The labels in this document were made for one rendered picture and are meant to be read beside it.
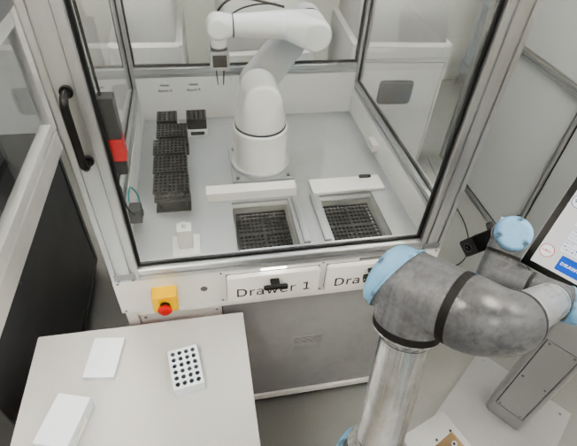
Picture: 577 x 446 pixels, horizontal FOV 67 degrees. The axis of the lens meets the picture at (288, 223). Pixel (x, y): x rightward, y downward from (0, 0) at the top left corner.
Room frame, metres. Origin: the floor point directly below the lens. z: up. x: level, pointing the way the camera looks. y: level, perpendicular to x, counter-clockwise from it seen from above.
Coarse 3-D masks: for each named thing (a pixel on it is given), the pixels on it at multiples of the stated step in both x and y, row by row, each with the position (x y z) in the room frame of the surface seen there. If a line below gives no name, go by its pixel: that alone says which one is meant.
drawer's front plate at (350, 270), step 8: (336, 264) 0.93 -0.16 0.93; (344, 264) 0.93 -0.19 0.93; (352, 264) 0.93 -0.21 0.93; (360, 264) 0.93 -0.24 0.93; (368, 264) 0.94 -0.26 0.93; (328, 272) 0.91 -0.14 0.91; (336, 272) 0.91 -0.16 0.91; (344, 272) 0.92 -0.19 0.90; (352, 272) 0.93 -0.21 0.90; (360, 272) 0.93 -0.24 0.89; (328, 280) 0.91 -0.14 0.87; (344, 280) 0.92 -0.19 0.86; (352, 280) 0.93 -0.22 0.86; (360, 280) 0.93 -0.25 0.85; (328, 288) 0.91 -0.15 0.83; (336, 288) 0.92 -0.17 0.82
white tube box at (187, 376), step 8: (168, 352) 0.66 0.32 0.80; (176, 352) 0.66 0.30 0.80; (184, 352) 0.67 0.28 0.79; (192, 352) 0.66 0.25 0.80; (176, 360) 0.63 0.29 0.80; (184, 360) 0.64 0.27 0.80; (192, 360) 0.64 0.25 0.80; (176, 368) 0.61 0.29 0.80; (184, 368) 0.61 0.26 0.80; (192, 368) 0.61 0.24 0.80; (200, 368) 0.61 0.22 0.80; (176, 376) 0.59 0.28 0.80; (184, 376) 0.59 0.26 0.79; (192, 376) 0.59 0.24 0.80; (200, 376) 0.59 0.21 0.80; (176, 384) 0.57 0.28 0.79; (184, 384) 0.57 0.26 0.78; (192, 384) 0.57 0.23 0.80; (200, 384) 0.57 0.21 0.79; (176, 392) 0.55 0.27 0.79; (184, 392) 0.55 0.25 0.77
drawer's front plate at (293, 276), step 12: (228, 276) 0.85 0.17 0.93; (240, 276) 0.85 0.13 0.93; (252, 276) 0.85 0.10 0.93; (264, 276) 0.86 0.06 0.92; (276, 276) 0.87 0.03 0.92; (288, 276) 0.88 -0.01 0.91; (300, 276) 0.89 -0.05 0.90; (312, 276) 0.90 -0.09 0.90; (228, 288) 0.84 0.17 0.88; (240, 288) 0.84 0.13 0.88; (252, 288) 0.85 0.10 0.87; (288, 288) 0.88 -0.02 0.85; (300, 288) 0.89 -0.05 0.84; (312, 288) 0.90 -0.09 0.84; (228, 300) 0.83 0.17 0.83; (240, 300) 0.84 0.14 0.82
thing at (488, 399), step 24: (552, 336) 0.91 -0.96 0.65; (576, 336) 0.88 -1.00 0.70; (480, 360) 1.17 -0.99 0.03; (528, 360) 0.92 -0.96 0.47; (552, 360) 0.88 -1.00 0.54; (576, 360) 0.85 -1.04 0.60; (456, 384) 1.03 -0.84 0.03; (480, 384) 1.04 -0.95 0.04; (504, 384) 0.93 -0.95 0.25; (528, 384) 0.88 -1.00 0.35; (552, 384) 0.85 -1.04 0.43; (456, 408) 0.91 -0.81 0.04; (480, 408) 0.92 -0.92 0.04; (504, 408) 0.89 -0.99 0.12; (528, 408) 0.85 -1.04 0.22; (552, 408) 0.95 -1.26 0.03; (480, 432) 0.81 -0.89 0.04; (504, 432) 0.82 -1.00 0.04; (528, 432) 0.83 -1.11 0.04; (552, 432) 0.84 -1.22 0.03
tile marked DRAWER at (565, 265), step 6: (564, 258) 0.93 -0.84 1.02; (558, 264) 0.93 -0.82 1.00; (564, 264) 0.92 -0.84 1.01; (570, 264) 0.92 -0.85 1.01; (576, 264) 0.91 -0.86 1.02; (558, 270) 0.91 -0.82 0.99; (564, 270) 0.91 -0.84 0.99; (570, 270) 0.90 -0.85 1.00; (576, 270) 0.90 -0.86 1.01; (570, 276) 0.89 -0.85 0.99; (576, 276) 0.89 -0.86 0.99
